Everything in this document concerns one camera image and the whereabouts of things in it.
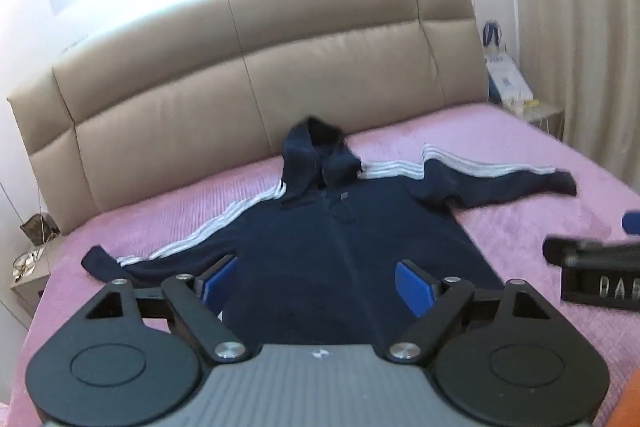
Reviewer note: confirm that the brown patterned pouch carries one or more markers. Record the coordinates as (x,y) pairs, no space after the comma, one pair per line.
(40,227)

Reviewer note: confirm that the beige padded headboard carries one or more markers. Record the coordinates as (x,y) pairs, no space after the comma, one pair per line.
(300,57)

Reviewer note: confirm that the glass side table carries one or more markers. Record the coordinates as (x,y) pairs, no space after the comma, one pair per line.
(537,112)

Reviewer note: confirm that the navy striped hoodie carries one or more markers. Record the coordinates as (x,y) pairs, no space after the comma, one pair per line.
(325,257)

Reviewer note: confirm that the pink bed blanket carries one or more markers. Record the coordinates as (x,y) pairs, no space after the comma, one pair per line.
(525,132)

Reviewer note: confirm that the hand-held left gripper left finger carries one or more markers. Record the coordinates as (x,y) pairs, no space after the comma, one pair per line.
(221,283)

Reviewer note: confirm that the cream curtain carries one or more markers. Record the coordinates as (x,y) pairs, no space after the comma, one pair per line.
(575,32)

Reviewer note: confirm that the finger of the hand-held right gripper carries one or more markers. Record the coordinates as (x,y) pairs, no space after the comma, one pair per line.
(565,249)
(632,223)

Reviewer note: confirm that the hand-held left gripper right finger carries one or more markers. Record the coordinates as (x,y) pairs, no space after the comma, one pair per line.
(411,287)

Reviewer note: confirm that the beige nightstand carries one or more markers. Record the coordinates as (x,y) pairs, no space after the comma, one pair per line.
(30,294)

